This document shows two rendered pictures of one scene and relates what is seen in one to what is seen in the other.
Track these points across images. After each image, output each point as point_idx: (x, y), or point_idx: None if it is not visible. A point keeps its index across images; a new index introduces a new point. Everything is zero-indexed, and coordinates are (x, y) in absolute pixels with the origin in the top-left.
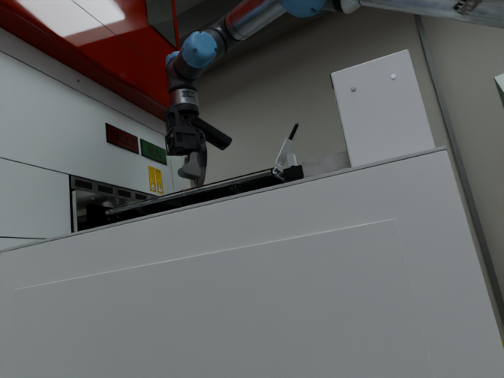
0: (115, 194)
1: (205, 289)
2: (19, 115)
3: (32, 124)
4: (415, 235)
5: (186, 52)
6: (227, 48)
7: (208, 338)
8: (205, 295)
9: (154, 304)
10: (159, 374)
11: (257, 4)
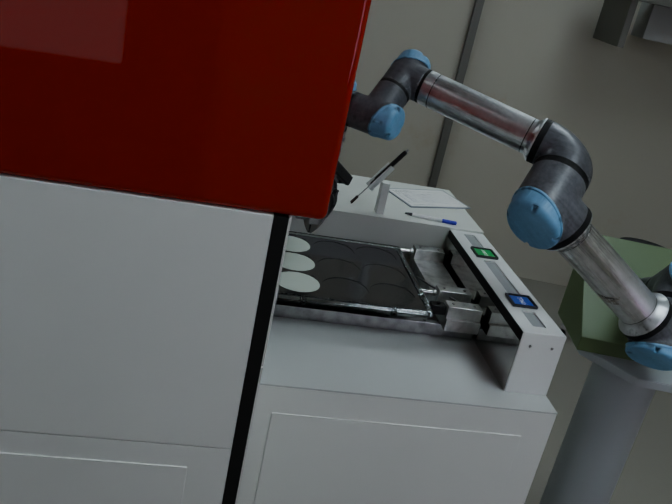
0: None
1: (416, 443)
2: None
3: None
4: (524, 443)
5: (376, 128)
6: None
7: (408, 464)
8: (414, 445)
9: (382, 443)
10: (372, 474)
11: (468, 119)
